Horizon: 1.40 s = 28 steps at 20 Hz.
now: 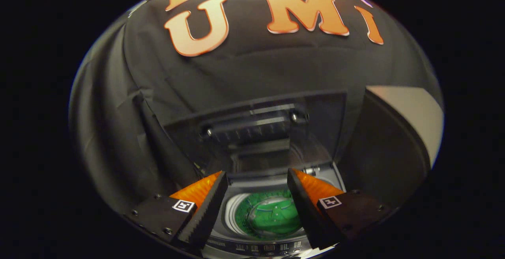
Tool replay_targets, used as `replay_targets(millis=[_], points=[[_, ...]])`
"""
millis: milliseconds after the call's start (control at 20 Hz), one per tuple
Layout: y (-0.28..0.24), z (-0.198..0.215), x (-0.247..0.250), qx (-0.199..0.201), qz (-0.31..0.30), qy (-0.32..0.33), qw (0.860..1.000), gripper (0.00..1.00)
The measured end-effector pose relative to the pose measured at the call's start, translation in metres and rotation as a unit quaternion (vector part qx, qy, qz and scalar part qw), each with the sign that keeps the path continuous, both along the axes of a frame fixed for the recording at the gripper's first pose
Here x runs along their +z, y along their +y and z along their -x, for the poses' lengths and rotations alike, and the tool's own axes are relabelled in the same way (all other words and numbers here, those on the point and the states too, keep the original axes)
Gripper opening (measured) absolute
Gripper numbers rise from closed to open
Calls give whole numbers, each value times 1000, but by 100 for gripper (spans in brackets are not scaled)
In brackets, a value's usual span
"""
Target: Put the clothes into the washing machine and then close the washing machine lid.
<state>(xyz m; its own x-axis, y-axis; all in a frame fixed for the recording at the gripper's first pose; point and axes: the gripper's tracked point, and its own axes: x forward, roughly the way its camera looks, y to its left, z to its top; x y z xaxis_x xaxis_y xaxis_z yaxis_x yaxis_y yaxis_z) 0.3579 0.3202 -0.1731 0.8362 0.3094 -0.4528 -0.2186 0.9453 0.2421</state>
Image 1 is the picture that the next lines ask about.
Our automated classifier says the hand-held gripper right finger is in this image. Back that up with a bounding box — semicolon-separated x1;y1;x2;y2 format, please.
286;168;396;250

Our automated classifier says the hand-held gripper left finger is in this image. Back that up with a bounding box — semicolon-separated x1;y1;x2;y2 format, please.
122;171;230;250

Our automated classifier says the green polo shirt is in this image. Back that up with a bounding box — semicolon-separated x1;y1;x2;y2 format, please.
235;189;303;240

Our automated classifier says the black backdrop cloth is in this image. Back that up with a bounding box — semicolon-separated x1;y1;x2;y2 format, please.
69;0;444;212

